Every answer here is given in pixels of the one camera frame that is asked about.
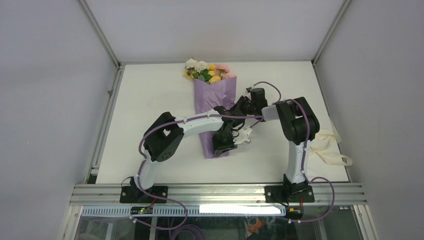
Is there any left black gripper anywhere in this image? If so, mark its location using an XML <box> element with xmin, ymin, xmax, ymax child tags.
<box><xmin>211</xmin><ymin>130</ymin><xmax>237</xmax><ymax>157</ymax></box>

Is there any pink purple wrapping paper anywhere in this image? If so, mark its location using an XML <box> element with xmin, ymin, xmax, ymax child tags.
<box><xmin>193</xmin><ymin>75</ymin><xmax>238</xmax><ymax>160</ymax></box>

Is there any pink fake flower stem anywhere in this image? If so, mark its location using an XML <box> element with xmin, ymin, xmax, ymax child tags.
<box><xmin>214</xmin><ymin>63</ymin><xmax>232</xmax><ymax>80</ymax></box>

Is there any white fake flower stem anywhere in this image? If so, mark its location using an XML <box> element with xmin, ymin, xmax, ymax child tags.
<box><xmin>183</xmin><ymin>58</ymin><xmax>209</xmax><ymax>82</ymax></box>

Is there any yellow fake flower stem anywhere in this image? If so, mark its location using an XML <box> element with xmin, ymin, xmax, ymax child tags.
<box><xmin>182</xmin><ymin>64</ymin><xmax>223</xmax><ymax>84</ymax></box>

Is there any cream ribbon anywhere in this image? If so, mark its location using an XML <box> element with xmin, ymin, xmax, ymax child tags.
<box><xmin>309</xmin><ymin>129</ymin><xmax>353</xmax><ymax>167</ymax></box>

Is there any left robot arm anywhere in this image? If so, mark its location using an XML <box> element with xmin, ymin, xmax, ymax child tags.
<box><xmin>131</xmin><ymin>106</ymin><xmax>247</xmax><ymax>203</ymax></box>

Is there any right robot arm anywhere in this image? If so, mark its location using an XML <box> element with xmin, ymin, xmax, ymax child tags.
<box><xmin>229</xmin><ymin>88</ymin><xmax>320</xmax><ymax>203</ymax></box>

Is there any white led light bar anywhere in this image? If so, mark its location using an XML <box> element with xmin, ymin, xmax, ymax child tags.
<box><xmin>199</xmin><ymin>204</ymin><xmax>264</xmax><ymax>215</ymax></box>

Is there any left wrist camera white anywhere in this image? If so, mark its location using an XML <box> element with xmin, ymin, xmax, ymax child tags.
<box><xmin>234</xmin><ymin>127</ymin><xmax>253</xmax><ymax>145</ymax></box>

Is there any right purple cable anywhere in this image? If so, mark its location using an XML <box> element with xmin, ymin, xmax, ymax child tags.
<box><xmin>250</xmin><ymin>81</ymin><xmax>336</xmax><ymax>223</ymax></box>

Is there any purple cable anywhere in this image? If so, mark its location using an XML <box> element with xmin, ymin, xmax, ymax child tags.
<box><xmin>138</xmin><ymin>114</ymin><xmax>266</xmax><ymax>231</ymax></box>
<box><xmin>250</xmin><ymin>81</ymin><xmax>336</xmax><ymax>223</ymax></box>

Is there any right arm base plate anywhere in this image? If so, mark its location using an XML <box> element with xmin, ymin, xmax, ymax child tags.
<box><xmin>264</xmin><ymin>184</ymin><xmax>315</xmax><ymax>204</ymax></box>

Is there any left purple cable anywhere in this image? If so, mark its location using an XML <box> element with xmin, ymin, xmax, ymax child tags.
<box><xmin>138</xmin><ymin>114</ymin><xmax>266</xmax><ymax>231</ymax></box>

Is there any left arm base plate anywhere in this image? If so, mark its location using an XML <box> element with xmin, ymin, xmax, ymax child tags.
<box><xmin>119</xmin><ymin>186</ymin><xmax>169</xmax><ymax>204</ymax></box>

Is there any aluminium front rail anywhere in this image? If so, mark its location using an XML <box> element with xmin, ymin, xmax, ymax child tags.
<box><xmin>69</xmin><ymin>182</ymin><xmax>367</xmax><ymax>206</ymax></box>

